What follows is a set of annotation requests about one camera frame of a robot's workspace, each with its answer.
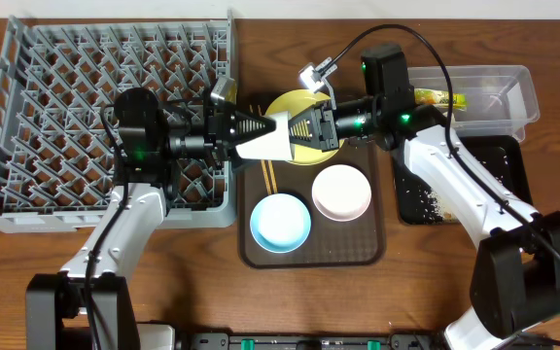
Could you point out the white cup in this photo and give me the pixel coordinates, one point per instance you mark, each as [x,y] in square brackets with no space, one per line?
[275,145]

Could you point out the light blue bowl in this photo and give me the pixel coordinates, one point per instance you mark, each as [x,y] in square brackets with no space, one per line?
[280,223]

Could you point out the green yellow snack wrapper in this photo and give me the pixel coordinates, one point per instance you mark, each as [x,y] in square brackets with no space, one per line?
[440,98]

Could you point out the black plastic bin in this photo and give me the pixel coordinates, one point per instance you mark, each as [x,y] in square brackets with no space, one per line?
[516,165]

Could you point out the dark brown serving tray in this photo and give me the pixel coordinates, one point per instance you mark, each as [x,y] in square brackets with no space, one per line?
[330,243]

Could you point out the clear plastic bin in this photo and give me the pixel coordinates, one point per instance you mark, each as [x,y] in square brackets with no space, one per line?
[500,100]

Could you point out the rice and peanut scraps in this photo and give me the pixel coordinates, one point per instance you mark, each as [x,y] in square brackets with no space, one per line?
[418,204]

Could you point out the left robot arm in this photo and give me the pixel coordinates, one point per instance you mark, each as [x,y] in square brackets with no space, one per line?
[87,305]

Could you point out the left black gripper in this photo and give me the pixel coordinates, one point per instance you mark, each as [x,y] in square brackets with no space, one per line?
[220,134]

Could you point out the wooden chopstick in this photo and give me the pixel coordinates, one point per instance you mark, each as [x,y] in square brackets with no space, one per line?
[271,174]
[263,162]

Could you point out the right wooden chopstick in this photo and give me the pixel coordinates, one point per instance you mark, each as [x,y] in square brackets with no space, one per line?
[271,174]

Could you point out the pink bowl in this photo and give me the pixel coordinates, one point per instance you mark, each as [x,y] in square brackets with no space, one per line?
[341,193]

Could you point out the yellow plate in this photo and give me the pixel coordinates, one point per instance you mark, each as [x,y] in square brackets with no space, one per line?
[294,102]

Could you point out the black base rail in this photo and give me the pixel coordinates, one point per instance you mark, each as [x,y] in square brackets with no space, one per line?
[309,341]

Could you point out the left wooden chopstick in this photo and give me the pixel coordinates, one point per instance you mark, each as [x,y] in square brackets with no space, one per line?
[263,162]

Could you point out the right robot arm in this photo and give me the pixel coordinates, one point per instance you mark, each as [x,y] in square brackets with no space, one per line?
[516,278]

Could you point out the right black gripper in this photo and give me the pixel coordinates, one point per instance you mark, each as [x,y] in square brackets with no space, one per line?
[313,139]

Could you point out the grey dishwasher rack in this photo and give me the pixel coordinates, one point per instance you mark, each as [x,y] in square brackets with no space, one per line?
[56,86]

